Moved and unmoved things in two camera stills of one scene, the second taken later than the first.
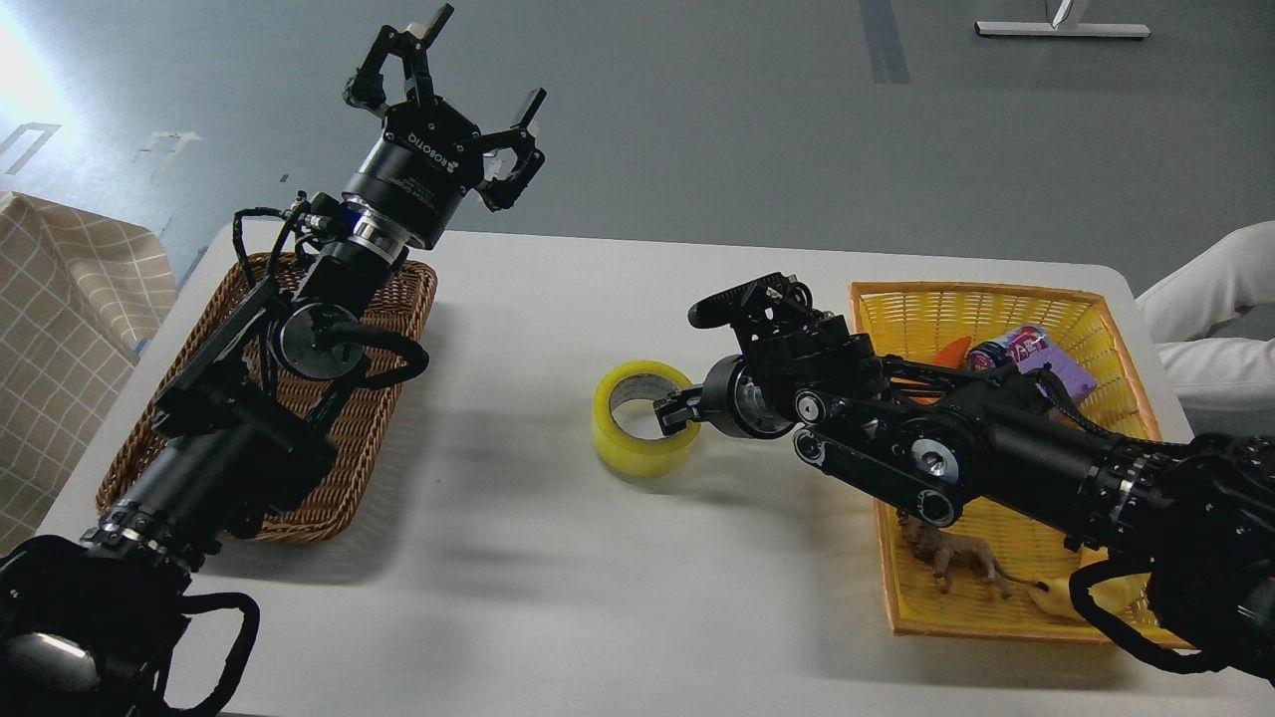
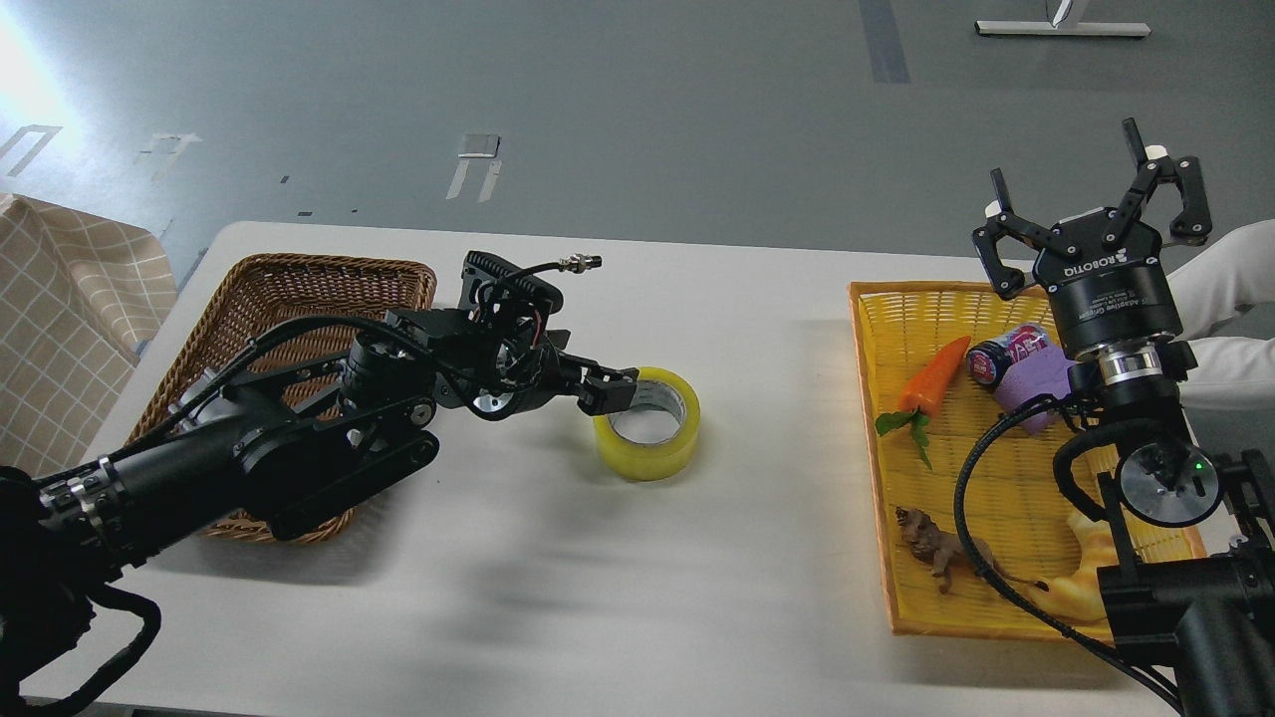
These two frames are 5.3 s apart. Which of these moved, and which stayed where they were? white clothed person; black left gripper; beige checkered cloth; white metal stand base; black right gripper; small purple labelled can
Moved: black left gripper; black right gripper
Stayed: white clothed person; small purple labelled can; white metal stand base; beige checkered cloth
